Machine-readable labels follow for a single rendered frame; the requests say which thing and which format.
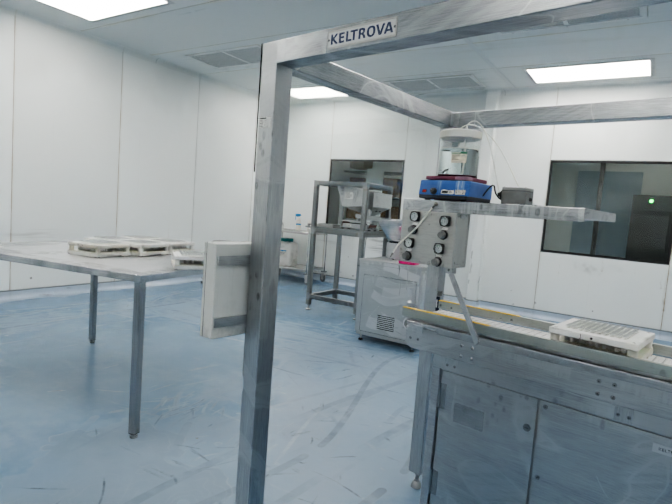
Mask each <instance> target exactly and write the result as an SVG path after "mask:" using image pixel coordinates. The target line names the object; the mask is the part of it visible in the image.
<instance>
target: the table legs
mask: <svg viewBox="0 0 672 504"><path fill-rule="evenodd" d="M97 292H98V276H96V275H91V277H90V307H89V336H88V340H90V341H89V343H95V341H94V340H96V321H97ZM145 297H146V282H143V283H139V282H134V301H133V326H132V350H131V374H130V398H129V422H128V434H130V439H135V438H137V437H138V434H137V433H139V432H140V411H141V388H142V365H143V342H144V320H145Z"/></svg>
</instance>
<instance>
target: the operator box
mask: <svg viewBox="0 0 672 504"><path fill-rule="evenodd" d="M250 255H251V241H206V242H205V249H204V268H203V286H202V305H201V323H200V336H202V337H206V338H210V339H216V338H222V337H227V336H233V335H239V334H245V333H246V319H247V303H248V287H249V271H250Z"/></svg>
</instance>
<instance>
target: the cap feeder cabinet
mask: <svg viewBox="0 0 672 504"><path fill-rule="evenodd" d="M389 259H390V258H386V256H381V257H370V258H359V260H360V268H359V280H358V292H357V305H356V317H355V330H356V333H358V334H360V337H359V338H358V340H363V338H361V336H362V335H366V336H371V337H375V338H379V339H384V340H388V341H392V342H397V343H401V344H405V345H408V344H407V342H406V341H405V340H406V329H405V328H404V326H403V320H404V319H405V318H406V317H407V316H403V315H402V310H403V306H407V307H411V308H416V309H420V310H423V309H424V298H425V288H426V277H427V266H428V265H425V264H419V265H407V264H400V263H399V259H394V260H389ZM361 334H362V335H361Z"/></svg>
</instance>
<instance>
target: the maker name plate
mask: <svg viewBox="0 0 672 504"><path fill-rule="evenodd" d="M397 26H398V16H395V17H391V18H386V19H382V20H378V21H373V22H369V23H365V24H360V25H356V26H352V27H347V28H343V29H339V30H334V31H330V32H328V40H327V50H331V49H336V48H341V47H346V46H351V45H356V44H361V43H366V42H371V41H376V40H381V39H386V38H391V37H395V36H396V35H397Z"/></svg>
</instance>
